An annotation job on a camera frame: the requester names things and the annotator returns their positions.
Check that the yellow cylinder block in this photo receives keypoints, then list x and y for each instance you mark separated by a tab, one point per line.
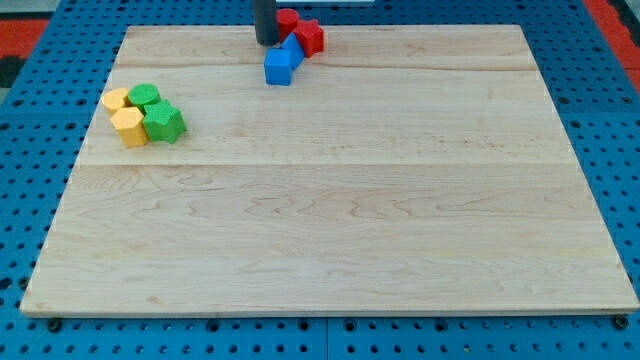
115	99

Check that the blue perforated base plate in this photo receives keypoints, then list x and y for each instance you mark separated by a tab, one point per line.
46	115

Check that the blue triangle block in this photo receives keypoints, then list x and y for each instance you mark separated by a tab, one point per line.
291	44

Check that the green star block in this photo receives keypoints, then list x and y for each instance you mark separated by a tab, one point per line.
163	122

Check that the green cylinder block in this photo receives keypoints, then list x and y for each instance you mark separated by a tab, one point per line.
144	94

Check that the red star block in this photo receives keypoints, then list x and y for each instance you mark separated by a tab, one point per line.
310	36

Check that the yellow hexagon block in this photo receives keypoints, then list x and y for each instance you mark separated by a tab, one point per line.
128	123

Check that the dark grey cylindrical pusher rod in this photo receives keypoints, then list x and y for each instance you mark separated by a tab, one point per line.
265	22

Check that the blue cube block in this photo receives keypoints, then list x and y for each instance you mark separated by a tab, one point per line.
278	67

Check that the red cylinder block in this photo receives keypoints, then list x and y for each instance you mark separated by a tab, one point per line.
287	20

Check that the light wooden board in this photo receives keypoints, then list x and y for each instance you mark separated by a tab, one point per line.
407	171

